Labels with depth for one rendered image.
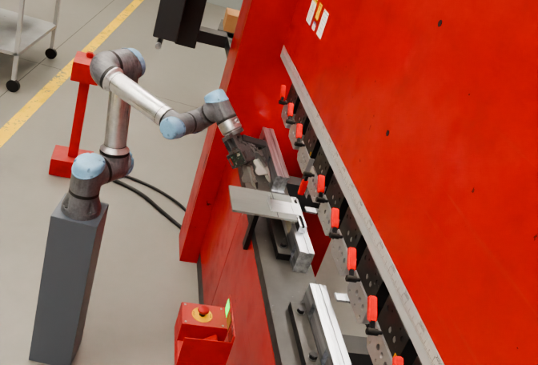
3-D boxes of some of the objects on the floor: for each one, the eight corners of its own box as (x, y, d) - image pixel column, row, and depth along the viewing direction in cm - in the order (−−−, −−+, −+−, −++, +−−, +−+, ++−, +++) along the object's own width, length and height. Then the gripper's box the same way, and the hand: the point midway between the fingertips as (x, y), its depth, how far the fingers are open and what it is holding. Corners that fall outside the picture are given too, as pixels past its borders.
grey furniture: (-18, 38, 552) (-9, -68, 510) (56, 59, 559) (70, -45, 517) (-69, 70, 472) (-64, -54, 430) (18, 94, 479) (31, -26, 437)
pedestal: (53, 159, 411) (70, 44, 375) (91, 166, 418) (111, 54, 381) (48, 174, 394) (66, 55, 357) (87, 181, 400) (109, 65, 364)
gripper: (212, 142, 209) (240, 197, 210) (236, 128, 202) (265, 186, 202) (227, 136, 216) (254, 189, 216) (251, 122, 208) (279, 178, 209)
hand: (262, 182), depth 211 cm, fingers open, 5 cm apart
